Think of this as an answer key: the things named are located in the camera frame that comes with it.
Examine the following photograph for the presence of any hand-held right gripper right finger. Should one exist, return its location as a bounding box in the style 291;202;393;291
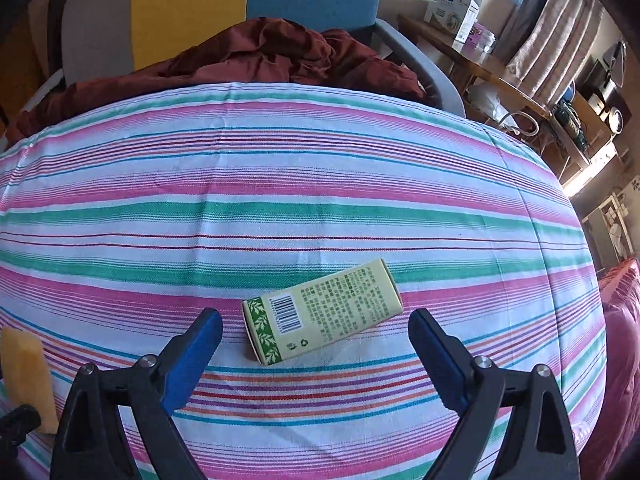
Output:
407;308;581;480

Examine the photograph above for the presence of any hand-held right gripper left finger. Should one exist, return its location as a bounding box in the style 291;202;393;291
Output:
49;308;224;480

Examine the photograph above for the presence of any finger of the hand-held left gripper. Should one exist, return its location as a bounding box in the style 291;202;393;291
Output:
0;404;42;461

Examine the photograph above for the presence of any yellow sponge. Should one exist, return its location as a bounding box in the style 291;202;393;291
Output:
0;329;58;435

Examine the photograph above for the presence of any green patterned carton box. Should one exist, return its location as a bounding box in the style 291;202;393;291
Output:
241;258;404;366

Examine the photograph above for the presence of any pink cloth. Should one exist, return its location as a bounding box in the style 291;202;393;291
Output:
580;257;640;480

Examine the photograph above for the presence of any striped tablecloth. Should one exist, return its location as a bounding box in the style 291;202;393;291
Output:
0;82;608;480

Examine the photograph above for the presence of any white cabinet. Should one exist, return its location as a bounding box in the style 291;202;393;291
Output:
582;185;640;271

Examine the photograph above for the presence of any white plastic bag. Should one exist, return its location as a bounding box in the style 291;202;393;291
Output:
467;82;506;121

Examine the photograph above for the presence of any wooden desk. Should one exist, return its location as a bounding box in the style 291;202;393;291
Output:
397;14;593;171

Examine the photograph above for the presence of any black silver stereo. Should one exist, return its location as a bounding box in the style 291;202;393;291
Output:
582;60;633;136

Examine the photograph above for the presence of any maroon cloth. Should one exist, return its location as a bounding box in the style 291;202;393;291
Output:
5;17;426;143

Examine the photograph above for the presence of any purple plastic jar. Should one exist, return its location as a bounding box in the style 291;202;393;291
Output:
462;22;497;56

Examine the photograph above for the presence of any striped beige curtain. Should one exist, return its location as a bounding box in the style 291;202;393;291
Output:
505;0;606;106

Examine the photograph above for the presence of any white blue carton box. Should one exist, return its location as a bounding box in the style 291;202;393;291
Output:
424;0;476;31

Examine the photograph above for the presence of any grey yellow blue sofa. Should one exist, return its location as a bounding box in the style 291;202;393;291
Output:
25;0;466;121

